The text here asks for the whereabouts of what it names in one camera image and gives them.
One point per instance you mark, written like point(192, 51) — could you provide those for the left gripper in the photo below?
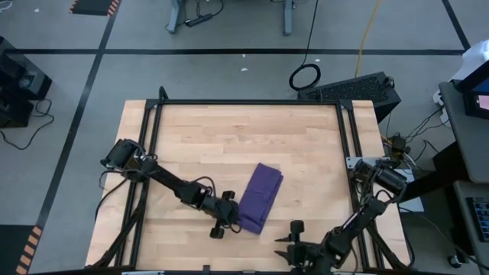
point(223, 214)

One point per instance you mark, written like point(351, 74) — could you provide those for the black table frame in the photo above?
point(248, 102)

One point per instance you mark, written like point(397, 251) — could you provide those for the black caster wheel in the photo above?
point(455, 261)

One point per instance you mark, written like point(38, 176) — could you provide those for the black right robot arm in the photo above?
point(366, 214)

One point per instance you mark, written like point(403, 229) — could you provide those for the grey desk leg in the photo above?
point(288, 17)
point(175, 15)

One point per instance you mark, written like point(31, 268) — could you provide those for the black keypad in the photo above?
point(480, 219)

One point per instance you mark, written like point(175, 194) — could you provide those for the black mat striped edge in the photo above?
point(15, 248)
point(93, 7)

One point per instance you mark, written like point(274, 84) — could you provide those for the black power strip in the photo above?
point(198, 20)

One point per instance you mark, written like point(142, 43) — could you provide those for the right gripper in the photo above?
point(311, 254)

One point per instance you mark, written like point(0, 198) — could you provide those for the light grey desk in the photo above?
point(464, 229)

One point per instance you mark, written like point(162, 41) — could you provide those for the purple towel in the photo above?
point(260, 195)

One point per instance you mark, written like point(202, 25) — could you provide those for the black equipment case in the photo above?
point(19, 84)

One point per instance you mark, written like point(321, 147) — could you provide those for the dark grey desk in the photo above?
point(470, 133)

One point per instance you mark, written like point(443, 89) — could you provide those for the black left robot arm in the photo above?
point(172, 183)

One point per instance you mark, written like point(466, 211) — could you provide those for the black power adapter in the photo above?
point(398, 144)

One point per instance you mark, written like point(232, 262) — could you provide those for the black computer tower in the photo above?
point(351, 91)

